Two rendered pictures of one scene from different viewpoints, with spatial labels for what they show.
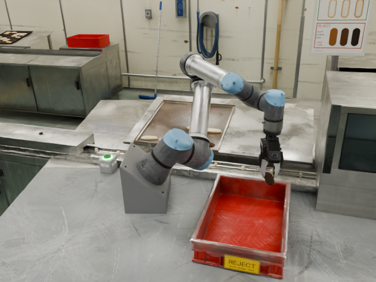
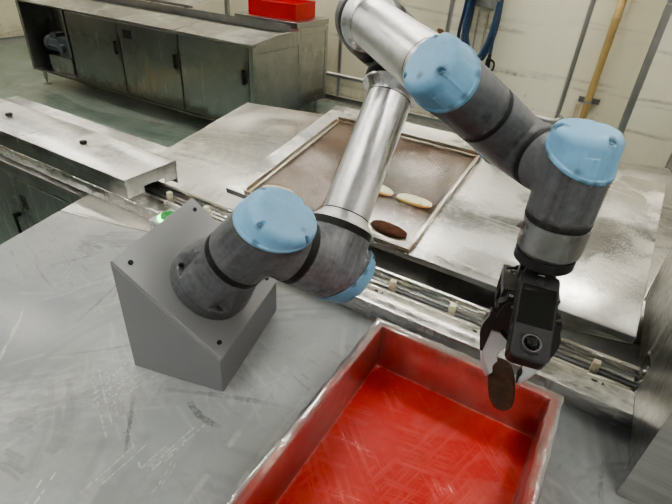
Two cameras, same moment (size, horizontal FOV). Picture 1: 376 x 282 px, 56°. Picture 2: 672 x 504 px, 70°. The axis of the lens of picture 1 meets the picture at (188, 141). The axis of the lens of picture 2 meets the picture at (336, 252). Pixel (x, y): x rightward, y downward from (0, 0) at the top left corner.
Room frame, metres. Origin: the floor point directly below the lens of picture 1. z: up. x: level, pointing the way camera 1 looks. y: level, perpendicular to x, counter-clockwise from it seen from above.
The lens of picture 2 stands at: (0.74, -0.18, 1.49)
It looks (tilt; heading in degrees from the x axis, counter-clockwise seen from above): 33 degrees down; 12
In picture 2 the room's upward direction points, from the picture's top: 4 degrees clockwise
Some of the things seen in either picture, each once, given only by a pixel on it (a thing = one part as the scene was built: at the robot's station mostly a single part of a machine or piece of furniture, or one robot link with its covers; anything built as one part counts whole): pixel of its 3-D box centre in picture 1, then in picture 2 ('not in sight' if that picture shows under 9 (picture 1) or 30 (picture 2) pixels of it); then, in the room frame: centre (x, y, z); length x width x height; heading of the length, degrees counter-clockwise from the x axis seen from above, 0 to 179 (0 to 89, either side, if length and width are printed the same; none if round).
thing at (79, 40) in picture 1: (88, 40); (282, 7); (5.31, 1.40, 0.94); 0.51 x 0.36 x 0.13; 76
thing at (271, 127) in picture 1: (272, 124); (549, 235); (1.28, -0.33, 1.21); 0.08 x 0.08 x 0.05
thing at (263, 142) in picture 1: (271, 142); (531, 286); (1.29, -0.33, 1.13); 0.09 x 0.08 x 0.12; 177
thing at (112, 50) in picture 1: (93, 74); (282, 65); (5.31, 1.40, 0.44); 0.70 x 0.55 x 0.87; 72
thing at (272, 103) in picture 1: (273, 105); (571, 174); (1.28, -0.33, 1.29); 0.09 x 0.08 x 0.11; 32
